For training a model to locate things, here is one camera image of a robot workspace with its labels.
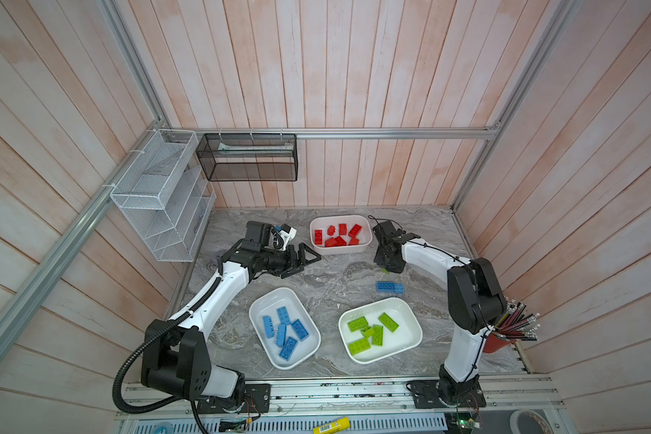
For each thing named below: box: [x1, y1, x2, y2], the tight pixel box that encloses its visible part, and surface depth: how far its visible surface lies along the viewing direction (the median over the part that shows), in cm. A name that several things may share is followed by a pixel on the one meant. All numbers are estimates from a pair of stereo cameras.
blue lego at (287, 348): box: [278, 336, 298, 362], surface depth 83 cm
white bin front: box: [338, 297, 424, 365], surface depth 87 cm
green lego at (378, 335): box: [371, 324, 384, 347], surface depth 85 cm
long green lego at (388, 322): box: [377, 311, 399, 333], surface depth 89 cm
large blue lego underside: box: [377, 281, 396, 293], surface depth 97 cm
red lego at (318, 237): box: [313, 229, 323, 246], surface depth 109 cm
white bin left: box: [248, 286, 322, 370], surface depth 86 cm
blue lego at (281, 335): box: [275, 324, 287, 347], surface depth 85 cm
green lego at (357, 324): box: [347, 315, 369, 333], surface depth 88 cm
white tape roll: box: [509, 409, 552, 434], surface depth 70 cm
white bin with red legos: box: [309, 215, 373, 256], surface depth 112 cm
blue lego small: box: [276, 305, 293, 325], surface depth 90 cm
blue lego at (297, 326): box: [291, 319, 310, 342], surface depth 85 cm
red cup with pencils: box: [482, 298, 542, 354], surface depth 74 cm
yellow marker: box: [312, 416, 350, 434], surface depth 70 cm
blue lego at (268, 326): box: [263, 315, 275, 340], surface depth 85 cm
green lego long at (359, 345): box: [348, 337, 372, 357], surface depth 83 cm
